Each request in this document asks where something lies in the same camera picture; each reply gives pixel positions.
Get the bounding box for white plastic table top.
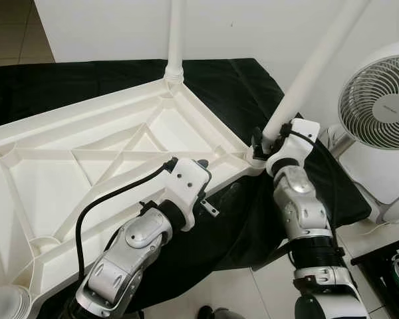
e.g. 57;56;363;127
0;78;265;313

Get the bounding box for black tablecloth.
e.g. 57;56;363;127
0;58;373;319

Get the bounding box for grey right robot foot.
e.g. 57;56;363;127
198;306;247;319

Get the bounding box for white floor fan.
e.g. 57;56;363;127
319;40;399;223

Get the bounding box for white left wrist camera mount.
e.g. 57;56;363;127
165;158;212;232

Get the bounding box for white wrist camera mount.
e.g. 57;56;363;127
266;118;320;177
165;158;212;232

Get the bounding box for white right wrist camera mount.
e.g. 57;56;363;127
266;118;320;177

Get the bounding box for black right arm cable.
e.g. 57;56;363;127
279;130;340;266

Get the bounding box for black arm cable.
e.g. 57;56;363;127
279;130;340;266
74;158;177;260

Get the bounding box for dark metal table frame bar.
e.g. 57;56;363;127
253;243;297;270

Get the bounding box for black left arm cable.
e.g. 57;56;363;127
74;158;177;260

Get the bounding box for black metal furniture frame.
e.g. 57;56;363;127
351;236;399;319

